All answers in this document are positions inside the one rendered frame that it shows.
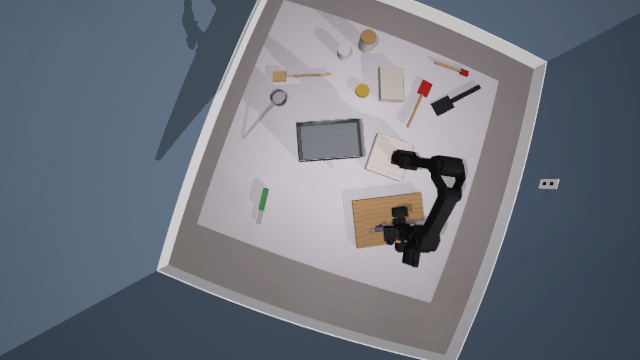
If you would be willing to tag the red spatula with wooden handle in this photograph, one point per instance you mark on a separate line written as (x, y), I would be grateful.
(423, 90)

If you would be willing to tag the small green block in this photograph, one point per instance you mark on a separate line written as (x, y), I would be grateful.
(262, 205)

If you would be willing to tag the wooden board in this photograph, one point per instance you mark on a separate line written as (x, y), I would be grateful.
(369, 213)

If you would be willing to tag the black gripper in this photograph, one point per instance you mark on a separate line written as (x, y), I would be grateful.
(399, 213)

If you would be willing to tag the grey rectangular tin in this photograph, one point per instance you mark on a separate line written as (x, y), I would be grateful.
(329, 140)

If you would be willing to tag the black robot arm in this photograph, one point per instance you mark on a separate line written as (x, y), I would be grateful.
(426, 237)

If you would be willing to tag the yellow flat round disc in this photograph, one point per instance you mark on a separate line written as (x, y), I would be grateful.
(362, 90)

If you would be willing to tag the grey saucepan with long handle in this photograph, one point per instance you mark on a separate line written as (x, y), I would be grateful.
(278, 98)

